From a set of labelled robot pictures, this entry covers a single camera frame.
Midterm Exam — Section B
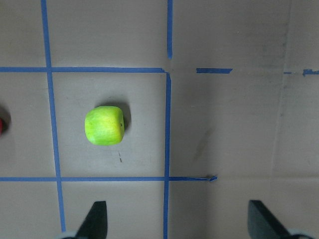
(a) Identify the dark red apple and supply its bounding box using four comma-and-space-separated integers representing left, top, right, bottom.
0, 118, 3, 135

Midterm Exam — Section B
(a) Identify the green apple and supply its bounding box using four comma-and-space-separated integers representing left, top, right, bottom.
84, 106, 125, 146

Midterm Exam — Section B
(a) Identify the brown paper mat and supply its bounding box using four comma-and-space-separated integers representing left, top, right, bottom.
0, 0, 319, 239

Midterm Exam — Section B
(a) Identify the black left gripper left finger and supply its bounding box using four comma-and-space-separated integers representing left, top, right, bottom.
76, 201, 108, 239

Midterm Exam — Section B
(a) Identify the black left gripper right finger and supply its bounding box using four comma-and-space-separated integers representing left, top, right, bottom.
248, 200, 291, 239

